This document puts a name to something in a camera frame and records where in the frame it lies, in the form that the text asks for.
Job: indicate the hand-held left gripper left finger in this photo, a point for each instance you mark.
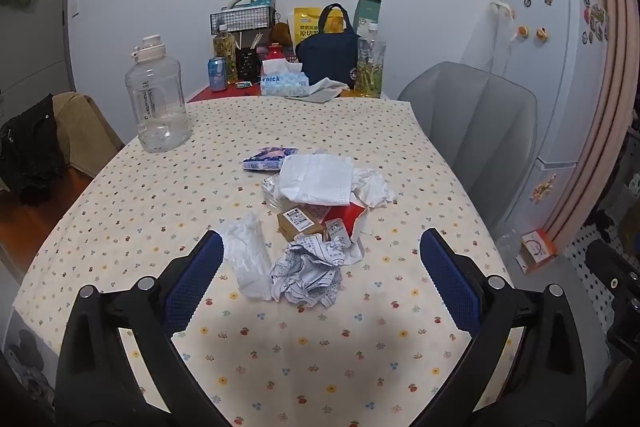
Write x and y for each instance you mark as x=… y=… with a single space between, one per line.
x=200 y=274

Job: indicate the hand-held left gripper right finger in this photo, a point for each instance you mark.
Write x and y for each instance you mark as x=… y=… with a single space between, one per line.
x=447 y=277

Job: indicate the small cardboard box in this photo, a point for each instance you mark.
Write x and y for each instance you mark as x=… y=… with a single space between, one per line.
x=300 y=222

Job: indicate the labelled clear plastic packet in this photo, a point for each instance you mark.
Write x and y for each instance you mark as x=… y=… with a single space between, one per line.
x=336 y=229

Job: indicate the white plastic wrapper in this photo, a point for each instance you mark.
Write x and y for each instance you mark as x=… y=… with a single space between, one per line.
x=247 y=257

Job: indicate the orange and white box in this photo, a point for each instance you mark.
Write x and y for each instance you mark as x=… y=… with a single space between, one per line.
x=536 y=249

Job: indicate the crumpled printed receipt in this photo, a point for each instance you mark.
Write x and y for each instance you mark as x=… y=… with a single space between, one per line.
x=307 y=274

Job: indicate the clear plastic bag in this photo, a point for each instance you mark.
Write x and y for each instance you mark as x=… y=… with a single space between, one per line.
x=269 y=192

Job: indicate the red paper carton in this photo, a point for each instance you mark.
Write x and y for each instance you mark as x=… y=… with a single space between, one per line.
x=350 y=217

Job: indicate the crumpled white tissue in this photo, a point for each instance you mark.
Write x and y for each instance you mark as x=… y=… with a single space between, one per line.
x=372 y=187

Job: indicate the blue pocket tissue pack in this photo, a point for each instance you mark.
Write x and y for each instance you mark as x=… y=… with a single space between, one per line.
x=267 y=158

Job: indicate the grey chair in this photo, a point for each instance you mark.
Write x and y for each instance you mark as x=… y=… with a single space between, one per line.
x=475 y=127

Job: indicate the large clear water jug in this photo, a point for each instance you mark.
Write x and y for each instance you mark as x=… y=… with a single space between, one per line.
x=157 y=102

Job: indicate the red table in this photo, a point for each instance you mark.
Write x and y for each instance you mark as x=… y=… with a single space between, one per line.
x=215 y=94

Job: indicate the brown jacket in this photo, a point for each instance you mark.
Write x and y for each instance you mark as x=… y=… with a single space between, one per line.
x=82 y=132

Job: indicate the small green packet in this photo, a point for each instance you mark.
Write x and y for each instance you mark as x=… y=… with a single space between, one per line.
x=243 y=85

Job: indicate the blue drink can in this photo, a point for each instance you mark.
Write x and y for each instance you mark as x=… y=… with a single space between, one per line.
x=217 y=74

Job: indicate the blue tissue box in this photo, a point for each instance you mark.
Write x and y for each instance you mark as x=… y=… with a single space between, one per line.
x=282 y=79

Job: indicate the black clothing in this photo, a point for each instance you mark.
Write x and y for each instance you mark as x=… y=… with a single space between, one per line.
x=25 y=152

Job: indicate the black mesh pen holder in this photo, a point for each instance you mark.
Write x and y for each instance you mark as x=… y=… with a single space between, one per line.
x=247 y=61

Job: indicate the grey cloth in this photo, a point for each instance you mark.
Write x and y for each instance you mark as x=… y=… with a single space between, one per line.
x=322 y=90

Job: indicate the plastic bottle with yellow contents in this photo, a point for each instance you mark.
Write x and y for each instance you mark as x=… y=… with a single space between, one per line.
x=371 y=62
x=225 y=52

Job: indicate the white refrigerator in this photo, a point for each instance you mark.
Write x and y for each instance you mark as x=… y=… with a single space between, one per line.
x=560 y=82

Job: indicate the red bottle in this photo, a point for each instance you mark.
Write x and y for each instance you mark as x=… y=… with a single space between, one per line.
x=275 y=53

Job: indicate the white tote bag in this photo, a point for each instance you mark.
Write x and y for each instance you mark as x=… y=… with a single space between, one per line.
x=492 y=39

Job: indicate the navy lunch bag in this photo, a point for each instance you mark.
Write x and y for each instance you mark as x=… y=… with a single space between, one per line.
x=327 y=57

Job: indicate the brown plush toy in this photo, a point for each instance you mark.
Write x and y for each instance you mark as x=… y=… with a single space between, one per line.
x=282 y=33

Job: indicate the yellow snack bag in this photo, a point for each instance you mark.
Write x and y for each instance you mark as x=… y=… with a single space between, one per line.
x=306 y=24

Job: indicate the green carton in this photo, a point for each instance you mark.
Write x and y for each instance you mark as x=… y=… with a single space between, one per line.
x=367 y=9

